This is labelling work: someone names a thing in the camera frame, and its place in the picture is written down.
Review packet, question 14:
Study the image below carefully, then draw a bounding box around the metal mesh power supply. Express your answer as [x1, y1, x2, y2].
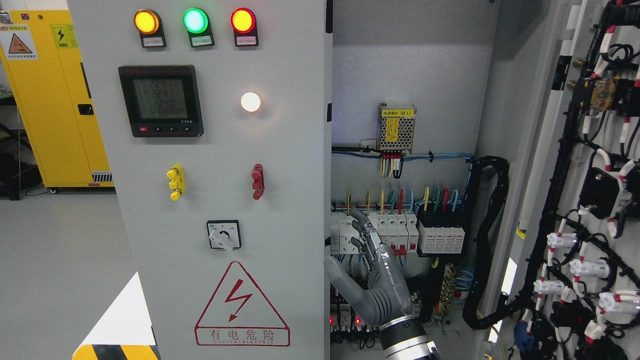
[377, 102, 418, 154]

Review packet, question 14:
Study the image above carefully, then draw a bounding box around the black white rotary selector switch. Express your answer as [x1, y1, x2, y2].
[206, 219, 242, 251]

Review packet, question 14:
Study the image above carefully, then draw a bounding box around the white lit indicator lamp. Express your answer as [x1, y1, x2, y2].
[240, 91, 262, 113]

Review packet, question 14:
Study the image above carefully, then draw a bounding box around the red electric danger sticker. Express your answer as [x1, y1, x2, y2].
[194, 260, 291, 347]

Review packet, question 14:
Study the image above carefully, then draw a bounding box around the red indicator lamp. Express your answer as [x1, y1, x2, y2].
[230, 7, 259, 47]

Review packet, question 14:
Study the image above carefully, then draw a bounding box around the grey cabinet door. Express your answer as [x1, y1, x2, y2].
[67, 0, 333, 360]
[462, 0, 639, 360]

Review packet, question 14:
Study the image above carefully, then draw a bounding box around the red terminal post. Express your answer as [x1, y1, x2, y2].
[251, 163, 265, 200]

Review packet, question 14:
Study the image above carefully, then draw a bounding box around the lower relay terminal row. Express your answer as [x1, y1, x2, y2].
[330, 274, 424, 333]

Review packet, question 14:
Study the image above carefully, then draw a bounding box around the yellow terminal post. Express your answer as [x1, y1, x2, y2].
[166, 163, 186, 201]

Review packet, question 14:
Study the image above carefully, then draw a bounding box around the yellow indicator lamp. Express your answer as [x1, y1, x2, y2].
[134, 9, 167, 48]

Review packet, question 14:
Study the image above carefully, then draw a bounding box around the yellow safety storage cabinet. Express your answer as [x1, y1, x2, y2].
[1, 10, 114, 191]

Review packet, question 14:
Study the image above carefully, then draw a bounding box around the grey robotic left hand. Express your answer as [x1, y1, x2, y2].
[324, 207, 421, 330]

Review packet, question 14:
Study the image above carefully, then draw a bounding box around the black corrugated cable conduit right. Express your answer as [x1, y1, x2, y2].
[462, 155, 511, 331]

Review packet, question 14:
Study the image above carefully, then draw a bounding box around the green indicator lamp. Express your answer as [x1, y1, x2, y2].
[182, 7, 215, 48]

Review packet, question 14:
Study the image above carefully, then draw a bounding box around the white breaker socket row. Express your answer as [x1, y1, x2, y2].
[330, 211, 419, 256]

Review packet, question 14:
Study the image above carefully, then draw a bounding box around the black digital power meter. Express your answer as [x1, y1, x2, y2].
[118, 64, 204, 138]

